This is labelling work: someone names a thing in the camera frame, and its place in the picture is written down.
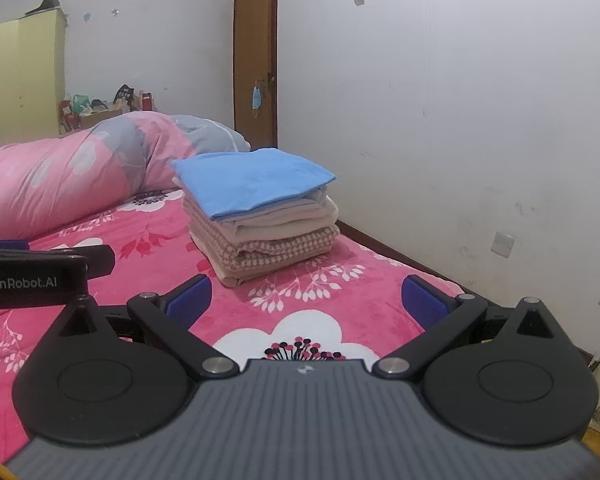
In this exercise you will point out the brown wooden door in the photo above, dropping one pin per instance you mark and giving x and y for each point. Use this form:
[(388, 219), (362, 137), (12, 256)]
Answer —
[(255, 35)]

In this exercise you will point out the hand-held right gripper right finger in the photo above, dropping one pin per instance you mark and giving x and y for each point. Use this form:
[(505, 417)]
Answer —
[(422, 300)]

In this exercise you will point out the pale yellow wardrobe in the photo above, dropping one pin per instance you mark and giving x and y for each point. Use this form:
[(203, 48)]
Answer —
[(20, 75)]

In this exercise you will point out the folded cream cloth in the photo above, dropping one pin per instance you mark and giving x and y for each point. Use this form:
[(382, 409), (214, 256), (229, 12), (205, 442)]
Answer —
[(235, 277)]

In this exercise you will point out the folded pink checked cloth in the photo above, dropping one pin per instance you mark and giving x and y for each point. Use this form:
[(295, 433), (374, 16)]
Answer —
[(280, 250)]

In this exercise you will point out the light blue t-shirt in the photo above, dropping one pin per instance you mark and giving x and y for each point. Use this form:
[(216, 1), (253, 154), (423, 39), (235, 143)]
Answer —
[(250, 180)]

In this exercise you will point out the small red box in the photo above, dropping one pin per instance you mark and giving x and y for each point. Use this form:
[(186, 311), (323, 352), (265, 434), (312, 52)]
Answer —
[(147, 101)]

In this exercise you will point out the pink floral bed sheet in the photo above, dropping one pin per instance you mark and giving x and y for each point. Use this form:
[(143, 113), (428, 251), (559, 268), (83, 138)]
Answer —
[(330, 300)]

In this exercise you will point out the pink floral duvet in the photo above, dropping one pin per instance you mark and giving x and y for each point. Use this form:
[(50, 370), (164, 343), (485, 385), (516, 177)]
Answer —
[(70, 175)]

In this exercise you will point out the dark grey bag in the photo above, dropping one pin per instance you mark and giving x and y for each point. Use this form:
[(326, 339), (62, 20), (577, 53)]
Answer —
[(45, 5)]

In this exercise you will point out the black snack packet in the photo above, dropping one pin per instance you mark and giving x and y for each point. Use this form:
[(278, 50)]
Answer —
[(123, 96)]

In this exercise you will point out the folded pale pink cloth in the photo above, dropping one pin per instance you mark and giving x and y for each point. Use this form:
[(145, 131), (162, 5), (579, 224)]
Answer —
[(280, 225)]

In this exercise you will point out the wall socket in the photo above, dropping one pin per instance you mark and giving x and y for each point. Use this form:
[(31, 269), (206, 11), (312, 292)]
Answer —
[(502, 245)]

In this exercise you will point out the blue face mask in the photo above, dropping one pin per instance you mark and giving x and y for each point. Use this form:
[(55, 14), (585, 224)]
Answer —
[(256, 100)]

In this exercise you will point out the cardboard box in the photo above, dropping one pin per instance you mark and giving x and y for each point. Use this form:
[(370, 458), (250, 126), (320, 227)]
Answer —
[(105, 117)]

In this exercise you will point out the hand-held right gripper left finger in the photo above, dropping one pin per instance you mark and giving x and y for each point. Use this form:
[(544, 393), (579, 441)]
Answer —
[(192, 300)]

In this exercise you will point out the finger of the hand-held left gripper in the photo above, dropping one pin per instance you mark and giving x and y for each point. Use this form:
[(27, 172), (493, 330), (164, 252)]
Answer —
[(97, 260), (5, 245)]

